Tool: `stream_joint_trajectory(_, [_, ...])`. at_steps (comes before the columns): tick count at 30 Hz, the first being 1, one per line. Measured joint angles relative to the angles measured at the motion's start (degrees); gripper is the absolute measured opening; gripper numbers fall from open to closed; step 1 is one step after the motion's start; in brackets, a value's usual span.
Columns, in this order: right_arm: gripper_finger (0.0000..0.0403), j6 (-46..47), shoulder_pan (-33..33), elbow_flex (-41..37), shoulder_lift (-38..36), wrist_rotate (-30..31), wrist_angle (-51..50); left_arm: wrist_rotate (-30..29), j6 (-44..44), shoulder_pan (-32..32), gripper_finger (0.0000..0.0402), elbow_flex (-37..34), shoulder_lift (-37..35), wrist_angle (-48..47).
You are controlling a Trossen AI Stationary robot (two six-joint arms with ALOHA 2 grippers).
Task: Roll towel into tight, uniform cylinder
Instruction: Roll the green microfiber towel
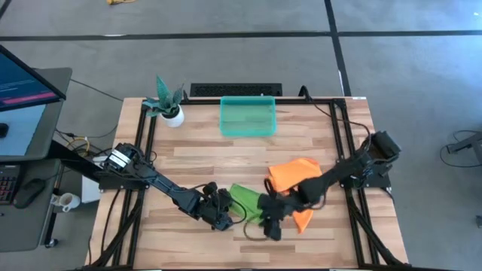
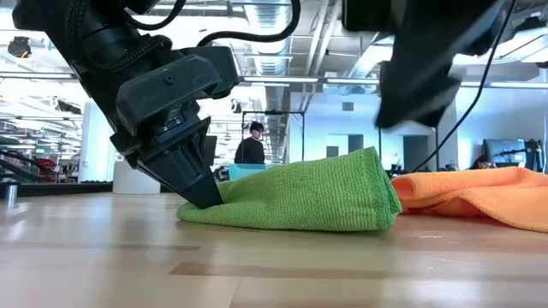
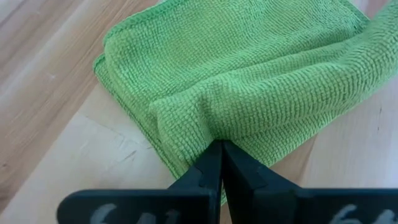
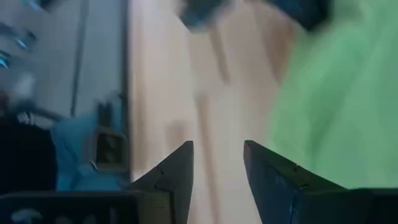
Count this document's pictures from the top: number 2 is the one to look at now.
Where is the person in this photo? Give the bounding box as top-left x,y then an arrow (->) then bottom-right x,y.
234,121 -> 266,165
470,154 -> 493,170

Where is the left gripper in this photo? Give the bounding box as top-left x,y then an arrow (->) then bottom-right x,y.
109,54 -> 225,210

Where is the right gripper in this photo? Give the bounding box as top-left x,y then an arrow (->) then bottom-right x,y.
342,0 -> 506,130

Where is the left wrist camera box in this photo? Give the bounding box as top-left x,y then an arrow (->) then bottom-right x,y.
179,45 -> 241,100

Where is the orange microfibre towel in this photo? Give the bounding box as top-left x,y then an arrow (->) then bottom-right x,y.
390,166 -> 548,234

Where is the long black arm cable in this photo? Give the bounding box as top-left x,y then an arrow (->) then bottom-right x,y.
412,0 -> 519,173

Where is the white building column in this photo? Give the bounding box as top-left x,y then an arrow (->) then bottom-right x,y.
79,100 -> 116,184

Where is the red equipment rack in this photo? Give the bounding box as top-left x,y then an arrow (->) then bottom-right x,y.
33,157 -> 57,184

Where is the black round cable reel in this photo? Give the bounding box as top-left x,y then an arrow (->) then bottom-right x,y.
7,36 -> 33,59

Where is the green microfibre towel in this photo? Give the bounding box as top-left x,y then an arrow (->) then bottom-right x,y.
176,146 -> 403,233

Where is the silver metal post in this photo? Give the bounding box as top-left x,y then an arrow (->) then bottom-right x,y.
3,182 -> 19,204

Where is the teal translucent plastic bin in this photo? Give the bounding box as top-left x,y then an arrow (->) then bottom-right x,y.
228,163 -> 277,182

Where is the black monitor on stand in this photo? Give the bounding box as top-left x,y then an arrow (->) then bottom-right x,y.
204,134 -> 218,168

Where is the silver ventilation duct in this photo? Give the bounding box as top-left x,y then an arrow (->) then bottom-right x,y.
243,0 -> 301,113

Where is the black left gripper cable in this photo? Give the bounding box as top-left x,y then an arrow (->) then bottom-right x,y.
195,0 -> 302,48

